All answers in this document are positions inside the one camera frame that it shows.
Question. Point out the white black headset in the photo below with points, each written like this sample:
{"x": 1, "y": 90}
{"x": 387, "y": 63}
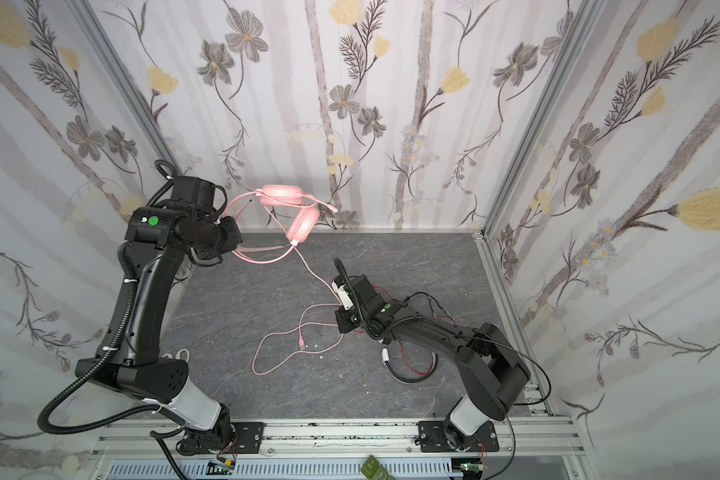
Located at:
{"x": 416, "y": 375}

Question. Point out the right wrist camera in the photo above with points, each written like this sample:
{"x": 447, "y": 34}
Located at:
{"x": 342, "y": 294}

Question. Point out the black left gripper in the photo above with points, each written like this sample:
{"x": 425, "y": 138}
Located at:
{"x": 229, "y": 234}

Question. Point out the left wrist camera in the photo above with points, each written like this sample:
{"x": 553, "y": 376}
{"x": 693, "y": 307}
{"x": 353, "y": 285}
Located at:
{"x": 201, "y": 198}

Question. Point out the aluminium mounting rail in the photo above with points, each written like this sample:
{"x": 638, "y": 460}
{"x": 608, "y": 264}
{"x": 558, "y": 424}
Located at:
{"x": 542, "y": 447}

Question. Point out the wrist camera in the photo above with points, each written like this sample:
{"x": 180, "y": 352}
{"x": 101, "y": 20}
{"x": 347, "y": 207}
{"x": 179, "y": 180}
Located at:
{"x": 201, "y": 198}
{"x": 342, "y": 294}

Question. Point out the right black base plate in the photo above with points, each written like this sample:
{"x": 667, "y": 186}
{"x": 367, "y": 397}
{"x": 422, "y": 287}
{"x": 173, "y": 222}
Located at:
{"x": 437, "y": 436}

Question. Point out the green circuit board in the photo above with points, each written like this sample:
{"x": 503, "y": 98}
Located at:
{"x": 372, "y": 469}

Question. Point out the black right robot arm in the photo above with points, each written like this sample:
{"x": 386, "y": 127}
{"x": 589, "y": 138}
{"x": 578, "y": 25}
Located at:
{"x": 494, "y": 373}

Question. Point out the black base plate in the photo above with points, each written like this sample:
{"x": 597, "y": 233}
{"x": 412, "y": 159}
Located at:
{"x": 249, "y": 437}
{"x": 437, "y": 436}

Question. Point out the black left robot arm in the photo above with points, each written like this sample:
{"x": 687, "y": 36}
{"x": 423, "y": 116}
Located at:
{"x": 179, "y": 224}

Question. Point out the white scissors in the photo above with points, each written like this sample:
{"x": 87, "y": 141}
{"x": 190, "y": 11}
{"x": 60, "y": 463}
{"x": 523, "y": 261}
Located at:
{"x": 181, "y": 354}

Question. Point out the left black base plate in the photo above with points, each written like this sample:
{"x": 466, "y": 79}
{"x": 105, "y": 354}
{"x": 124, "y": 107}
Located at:
{"x": 249, "y": 437}

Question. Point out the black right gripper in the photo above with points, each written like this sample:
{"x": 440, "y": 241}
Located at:
{"x": 345, "y": 318}

